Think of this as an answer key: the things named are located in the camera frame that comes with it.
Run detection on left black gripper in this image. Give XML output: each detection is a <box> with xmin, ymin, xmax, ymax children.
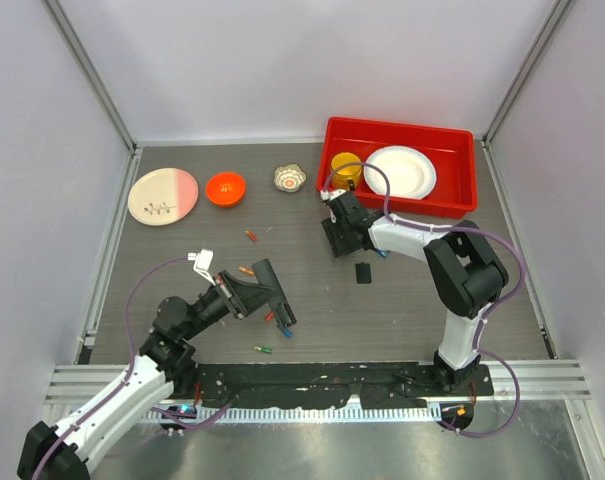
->
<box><xmin>181</xmin><ymin>270</ymin><xmax>278</xmax><ymax>340</ymax></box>

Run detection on black remote control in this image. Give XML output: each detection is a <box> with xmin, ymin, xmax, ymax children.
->
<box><xmin>252</xmin><ymin>259</ymin><xmax>297</xmax><ymax>332</ymax></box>

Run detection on black battery cover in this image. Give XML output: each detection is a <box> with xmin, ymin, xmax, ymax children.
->
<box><xmin>355</xmin><ymin>262</ymin><xmax>372</xmax><ymax>285</ymax></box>

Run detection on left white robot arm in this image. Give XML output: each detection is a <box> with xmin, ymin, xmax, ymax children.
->
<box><xmin>17</xmin><ymin>259</ymin><xmax>295</xmax><ymax>479</ymax></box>

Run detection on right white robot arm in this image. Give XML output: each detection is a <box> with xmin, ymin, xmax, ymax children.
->
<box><xmin>320</xmin><ymin>190</ymin><xmax>509</xmax><ymax>395</ymax></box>

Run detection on orange battery mid left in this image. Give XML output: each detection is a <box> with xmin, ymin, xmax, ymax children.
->
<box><xmin>238</xmin><ymin>266</ymin><xmax>255</xmax><ymax>276</ymax></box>

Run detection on yellow mug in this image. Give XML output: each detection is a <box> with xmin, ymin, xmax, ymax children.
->
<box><xmin>330</xmin><ymin>152</ymin><xmax>362</xmax><ymax>191</ymax></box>

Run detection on green battery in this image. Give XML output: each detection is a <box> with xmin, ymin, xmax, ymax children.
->
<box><xmin>254</xmin><ymin>345</ymin><xmax>272</xmax><ymax>354</ymax></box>

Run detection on orange battery near top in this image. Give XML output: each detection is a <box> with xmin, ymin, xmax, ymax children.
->
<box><xmin>245</xmin><ymin>230</ymin><xmax>258</xmax><ymax>242</ymax></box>

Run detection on small floral bowl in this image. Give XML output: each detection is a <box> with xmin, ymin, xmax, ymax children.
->
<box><xmin>273</xmin><ymin>163</ymin><xmax>307</xmax><ymax>193</ymax></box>

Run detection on white paper plate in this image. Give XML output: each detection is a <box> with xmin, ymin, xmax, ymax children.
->
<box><xmin>363</xmin><ymin>146</ymin><xmax>437</xmax><ymax>200</ymax></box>

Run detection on orange bowl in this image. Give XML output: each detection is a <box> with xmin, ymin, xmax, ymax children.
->
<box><xmin>205</xmin><ymin>172</ymin><xmax>246</xmax><ymax>208</ymax></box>

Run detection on red plastic bin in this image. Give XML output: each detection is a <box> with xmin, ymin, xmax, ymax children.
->
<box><xmin>316</xmin><ymin>117</ymin><xmax>478</xmax><ymax>219</ymax></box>

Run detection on pink and cream plate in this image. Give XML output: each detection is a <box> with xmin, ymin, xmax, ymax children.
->
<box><xmin>127</xmin><ymin>168</ymin><xmax>199</xmax><ymax>226</ymax></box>

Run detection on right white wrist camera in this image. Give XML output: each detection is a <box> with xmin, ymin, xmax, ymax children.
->
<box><xmin>320</xmin><ymin>189</ymin><xmax>346</xmax><ymax>223</ymax></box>

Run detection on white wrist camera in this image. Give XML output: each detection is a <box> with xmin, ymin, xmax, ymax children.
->
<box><xmin>320</xmin><ymin>189</ymin><xmax>346</xmax><ymax>223</ymax></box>
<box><xmin>187</xmin><ymin>249</ymin><xmax>215</xmax><ymax>285</ymax></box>

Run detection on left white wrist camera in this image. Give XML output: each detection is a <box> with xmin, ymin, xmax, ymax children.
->
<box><xmin>187</xmin><ymin>249</ymin><xmax>215</xmax><ymax>285</ymax></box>

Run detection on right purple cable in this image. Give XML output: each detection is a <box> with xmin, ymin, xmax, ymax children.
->
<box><xmin>321</xmin><ymin>162</ymin><xmax>527</xmax><ymax>441</ymax></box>

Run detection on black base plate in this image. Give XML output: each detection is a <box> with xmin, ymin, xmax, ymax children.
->
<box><xmin>173</xmin><ymin>362</ymin><xmax>494</xmax><ymax>410</ymax></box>

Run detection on white slotted cable duct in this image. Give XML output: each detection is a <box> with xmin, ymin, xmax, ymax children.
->
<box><xmin>141</xmin><ymin>405</ymin><xmax>442</xmax><ymax>424</ymax></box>

